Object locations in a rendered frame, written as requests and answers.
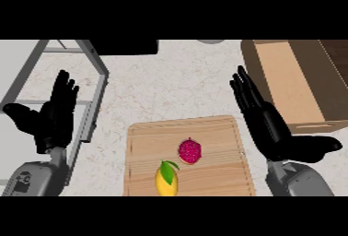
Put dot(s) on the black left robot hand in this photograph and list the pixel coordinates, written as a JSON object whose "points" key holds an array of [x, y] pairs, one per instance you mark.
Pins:
{"points": [[55, 123]]}

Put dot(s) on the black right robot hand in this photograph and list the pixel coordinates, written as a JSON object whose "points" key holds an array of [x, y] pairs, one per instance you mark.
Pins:
{"points": [[272, 129]]}

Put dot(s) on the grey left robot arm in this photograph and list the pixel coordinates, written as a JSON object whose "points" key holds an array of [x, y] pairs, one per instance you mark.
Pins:
{"points": [[39, 175]]}

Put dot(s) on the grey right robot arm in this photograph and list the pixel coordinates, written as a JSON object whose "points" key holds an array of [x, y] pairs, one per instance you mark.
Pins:
{"points": [[297, 179]]}

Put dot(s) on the brown cardboard box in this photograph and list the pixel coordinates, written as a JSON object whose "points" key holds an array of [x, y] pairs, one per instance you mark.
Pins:
{"points": [[294, 83]]}

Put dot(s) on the wooden cutting board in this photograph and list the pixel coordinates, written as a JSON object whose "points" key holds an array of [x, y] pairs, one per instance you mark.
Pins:
{"points": [[189, 156]]}

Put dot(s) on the yellow mango with green leaf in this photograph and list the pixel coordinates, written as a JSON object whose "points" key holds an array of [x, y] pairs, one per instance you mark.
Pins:
{"points": [[167, 181]]}

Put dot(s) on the black appliance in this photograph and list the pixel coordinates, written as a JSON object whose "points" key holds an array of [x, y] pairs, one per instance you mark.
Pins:
{"points": [[124, 46]]}

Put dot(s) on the grey round object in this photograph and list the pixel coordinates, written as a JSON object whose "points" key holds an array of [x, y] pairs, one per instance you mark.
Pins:
{"points": [[211, 41]]}

